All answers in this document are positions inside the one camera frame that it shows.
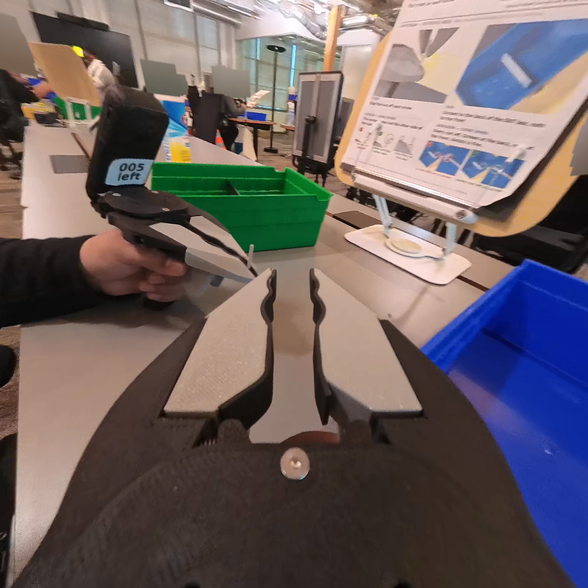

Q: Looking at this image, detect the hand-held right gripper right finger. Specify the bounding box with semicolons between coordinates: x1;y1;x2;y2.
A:
311;268;423;424

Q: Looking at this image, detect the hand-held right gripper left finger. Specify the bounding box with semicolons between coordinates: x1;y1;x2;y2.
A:
163;268;278;427

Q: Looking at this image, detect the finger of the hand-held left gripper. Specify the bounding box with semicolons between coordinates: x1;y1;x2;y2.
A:
149;223;258;299
188;215;253;272

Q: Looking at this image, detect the green plastic bin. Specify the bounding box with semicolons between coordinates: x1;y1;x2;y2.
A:
151;162;334;252

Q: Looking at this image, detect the large blue plastic bin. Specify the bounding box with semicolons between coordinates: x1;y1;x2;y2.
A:
422;259;588;588

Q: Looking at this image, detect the person's left forearm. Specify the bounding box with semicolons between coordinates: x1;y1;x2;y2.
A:
0;235;104;328

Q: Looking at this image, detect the small dark desk hatch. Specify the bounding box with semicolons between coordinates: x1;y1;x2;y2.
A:
50;155;90;174

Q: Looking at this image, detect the grey desk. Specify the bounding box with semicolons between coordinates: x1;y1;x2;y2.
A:
14;122;524;588

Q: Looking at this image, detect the black desk hatch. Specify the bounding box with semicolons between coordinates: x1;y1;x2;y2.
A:
332;210;382;230

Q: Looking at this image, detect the person's left hand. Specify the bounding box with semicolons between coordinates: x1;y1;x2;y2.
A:
80;229;189;304

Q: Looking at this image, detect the disinfecting wipes canister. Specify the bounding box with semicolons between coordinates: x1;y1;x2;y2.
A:
161;99;193;164

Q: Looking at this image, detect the small green box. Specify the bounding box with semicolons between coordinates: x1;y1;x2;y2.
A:
64;96;103;125

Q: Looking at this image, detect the black high-back chair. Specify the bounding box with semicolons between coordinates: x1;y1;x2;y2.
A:
195;89;226;138

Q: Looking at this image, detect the tan wooden chair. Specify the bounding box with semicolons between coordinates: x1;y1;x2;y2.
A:
28;42;102;107

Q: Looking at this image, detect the white and wooden document stand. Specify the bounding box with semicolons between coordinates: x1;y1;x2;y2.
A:
334;0;588;285

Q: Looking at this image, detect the brown-topped office table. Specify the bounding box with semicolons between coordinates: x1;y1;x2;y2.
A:
228;117;277;159

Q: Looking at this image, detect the black screen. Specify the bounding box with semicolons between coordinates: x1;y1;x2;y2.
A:
31;11;138;88

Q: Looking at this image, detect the grey board on black easel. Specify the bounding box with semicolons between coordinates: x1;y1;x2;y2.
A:
292;70;344;175

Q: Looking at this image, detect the black floor lamp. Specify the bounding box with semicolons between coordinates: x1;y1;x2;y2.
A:
263;44;286;154

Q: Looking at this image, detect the printed instruction sheet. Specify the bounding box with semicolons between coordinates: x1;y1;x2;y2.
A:
342;0;588;207

